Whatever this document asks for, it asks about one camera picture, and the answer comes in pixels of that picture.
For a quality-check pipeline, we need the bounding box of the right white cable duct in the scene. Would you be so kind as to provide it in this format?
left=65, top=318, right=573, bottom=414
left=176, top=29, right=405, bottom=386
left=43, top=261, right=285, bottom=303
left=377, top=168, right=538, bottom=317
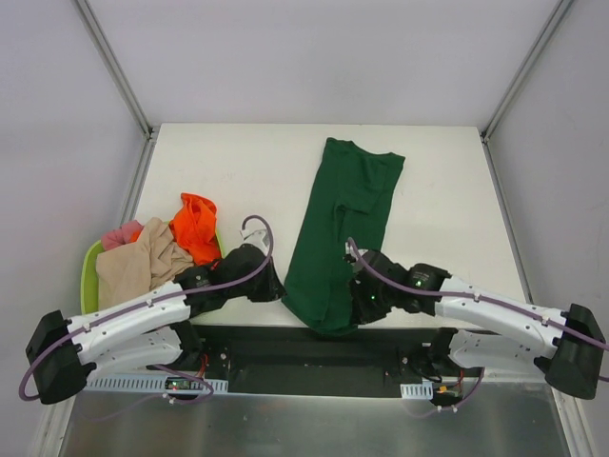
left=400, top=382, right=434, bottom=401

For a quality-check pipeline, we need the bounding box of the left white cable duct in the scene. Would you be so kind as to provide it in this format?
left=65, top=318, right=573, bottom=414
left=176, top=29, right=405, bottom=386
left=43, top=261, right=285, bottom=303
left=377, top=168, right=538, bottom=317
left=85, top=374, right=228, bottom=395

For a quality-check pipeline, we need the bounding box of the left aluminium frame post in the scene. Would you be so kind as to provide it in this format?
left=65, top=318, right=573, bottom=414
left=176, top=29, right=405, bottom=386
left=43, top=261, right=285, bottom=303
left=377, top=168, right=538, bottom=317
left=71, top=0, right=154, bottom=140

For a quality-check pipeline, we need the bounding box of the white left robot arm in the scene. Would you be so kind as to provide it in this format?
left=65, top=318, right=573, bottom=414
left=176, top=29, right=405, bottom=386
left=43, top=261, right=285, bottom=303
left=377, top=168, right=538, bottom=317
left=18, top=243, right=285, bottom=405

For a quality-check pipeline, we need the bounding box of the lime green plastic basket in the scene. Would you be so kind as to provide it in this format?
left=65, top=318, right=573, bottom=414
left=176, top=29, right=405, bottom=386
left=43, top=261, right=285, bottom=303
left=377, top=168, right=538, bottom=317
left=79, top=230, right=226, bottom=316

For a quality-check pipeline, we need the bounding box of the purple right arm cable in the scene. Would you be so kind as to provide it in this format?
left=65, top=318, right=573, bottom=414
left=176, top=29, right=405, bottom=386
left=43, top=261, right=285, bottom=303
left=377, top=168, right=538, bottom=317
left=345, top=236, right=609, bottom=418

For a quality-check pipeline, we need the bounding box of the pink t-shirt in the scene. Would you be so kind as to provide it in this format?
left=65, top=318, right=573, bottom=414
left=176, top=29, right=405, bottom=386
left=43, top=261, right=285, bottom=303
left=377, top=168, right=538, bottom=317
left=101, top=220, right=144, bottom=251

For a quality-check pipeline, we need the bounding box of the aluminium front rail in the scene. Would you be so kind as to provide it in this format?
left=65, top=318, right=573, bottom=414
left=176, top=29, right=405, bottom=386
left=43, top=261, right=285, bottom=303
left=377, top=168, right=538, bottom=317
left=60, top=334, right=575, bottom=382

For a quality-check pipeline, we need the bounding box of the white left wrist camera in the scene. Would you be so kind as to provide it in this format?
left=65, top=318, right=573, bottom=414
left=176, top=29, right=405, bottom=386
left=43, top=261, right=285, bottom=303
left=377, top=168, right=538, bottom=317
left=241, top=228, right=270, bottom=253

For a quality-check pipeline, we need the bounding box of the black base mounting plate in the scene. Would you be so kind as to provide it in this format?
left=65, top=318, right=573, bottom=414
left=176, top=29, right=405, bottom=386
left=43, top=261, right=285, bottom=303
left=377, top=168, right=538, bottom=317
left=145, top=319, right=491, bottom=397

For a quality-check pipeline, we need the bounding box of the white cable duct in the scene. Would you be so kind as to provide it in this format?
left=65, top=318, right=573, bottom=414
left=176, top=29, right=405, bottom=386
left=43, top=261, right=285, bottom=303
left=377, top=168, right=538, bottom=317
left=85, top=374, right=228, bottom=395
left=400, top=382, right=434, bottom=401

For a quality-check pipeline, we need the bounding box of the aluminium frame post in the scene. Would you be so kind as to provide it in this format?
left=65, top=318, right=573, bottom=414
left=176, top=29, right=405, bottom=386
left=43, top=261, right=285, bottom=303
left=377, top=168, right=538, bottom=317
left=71, top=0, right=154, bottom=140
left=481, top=0, right=577, bottom=144

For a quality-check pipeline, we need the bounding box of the beige t-shirt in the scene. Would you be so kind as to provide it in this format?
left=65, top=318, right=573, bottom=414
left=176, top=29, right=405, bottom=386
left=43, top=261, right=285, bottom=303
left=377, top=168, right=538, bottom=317
left=96, top=217, right=194, bottom=310

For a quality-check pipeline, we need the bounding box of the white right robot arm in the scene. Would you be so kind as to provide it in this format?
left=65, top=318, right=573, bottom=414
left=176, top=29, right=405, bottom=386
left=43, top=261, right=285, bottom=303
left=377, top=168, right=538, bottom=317
left=344, top=243, right=608, bottom=400

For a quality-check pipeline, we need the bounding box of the dark green t-shirt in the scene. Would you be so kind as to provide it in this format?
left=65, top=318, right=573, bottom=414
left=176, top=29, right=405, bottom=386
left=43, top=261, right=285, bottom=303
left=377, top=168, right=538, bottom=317
left=282, top=138, right=405, bottom=335

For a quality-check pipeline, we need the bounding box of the right aluminium frame post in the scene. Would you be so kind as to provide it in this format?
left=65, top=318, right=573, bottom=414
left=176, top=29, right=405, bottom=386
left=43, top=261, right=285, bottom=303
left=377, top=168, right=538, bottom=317
left=481, top=0, right=577, bottom=144

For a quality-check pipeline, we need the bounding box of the orange t-shirt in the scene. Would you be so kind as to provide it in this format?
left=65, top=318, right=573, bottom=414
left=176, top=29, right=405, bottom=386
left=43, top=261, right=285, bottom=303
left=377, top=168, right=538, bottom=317
left=127, top=192, right=222, bottom=275

